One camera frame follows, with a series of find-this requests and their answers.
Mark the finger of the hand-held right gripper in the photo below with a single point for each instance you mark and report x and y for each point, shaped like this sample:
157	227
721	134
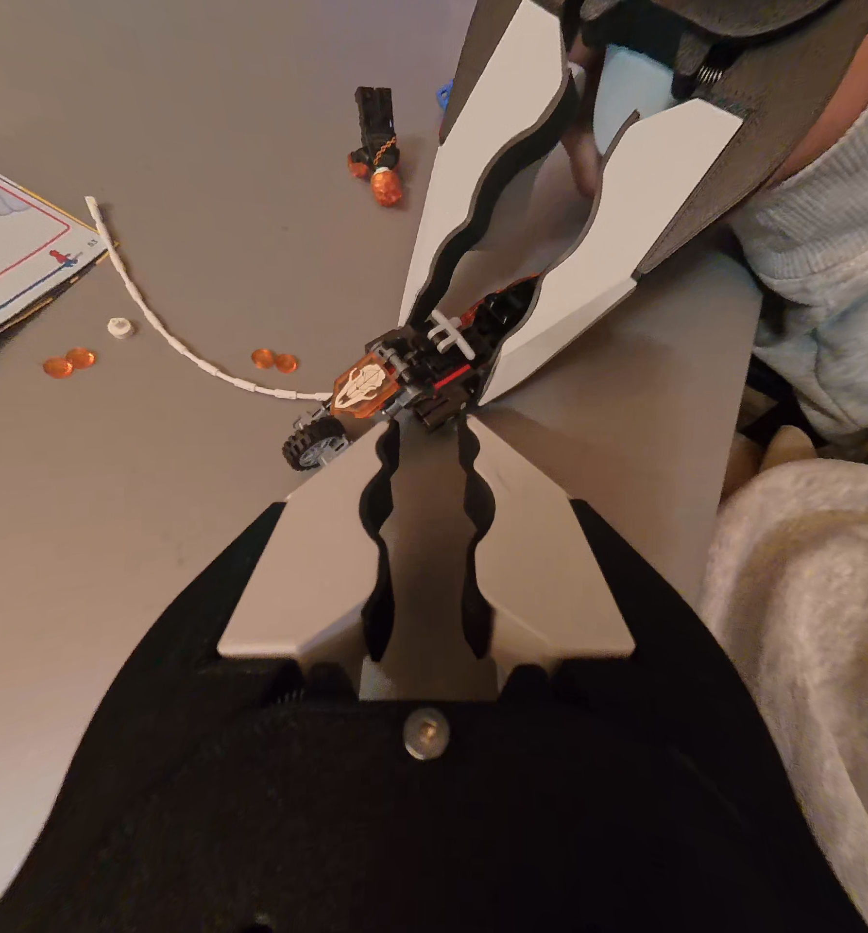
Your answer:
659	175
470	175

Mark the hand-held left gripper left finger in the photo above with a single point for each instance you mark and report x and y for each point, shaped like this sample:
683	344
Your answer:
302	576

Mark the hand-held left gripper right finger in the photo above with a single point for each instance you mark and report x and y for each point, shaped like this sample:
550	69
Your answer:
550	583

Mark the black lego motorcycle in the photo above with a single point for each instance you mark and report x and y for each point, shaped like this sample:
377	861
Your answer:
419	364

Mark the person's right forearm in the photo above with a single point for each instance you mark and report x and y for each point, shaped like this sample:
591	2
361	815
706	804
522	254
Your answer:
860	95

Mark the blue red lego minifigure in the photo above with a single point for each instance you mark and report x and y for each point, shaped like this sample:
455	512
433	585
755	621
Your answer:
445	95

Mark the black flame-head lego minifigure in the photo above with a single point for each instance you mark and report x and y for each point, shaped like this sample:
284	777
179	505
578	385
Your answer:
375	131

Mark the white round lego stud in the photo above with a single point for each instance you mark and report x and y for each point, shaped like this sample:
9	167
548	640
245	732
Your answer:
120	328

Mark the lego instruction booklet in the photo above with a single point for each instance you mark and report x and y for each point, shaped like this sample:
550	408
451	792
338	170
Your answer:
11	255

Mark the person's right hand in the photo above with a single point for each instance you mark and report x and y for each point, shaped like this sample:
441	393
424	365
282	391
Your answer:
585	160

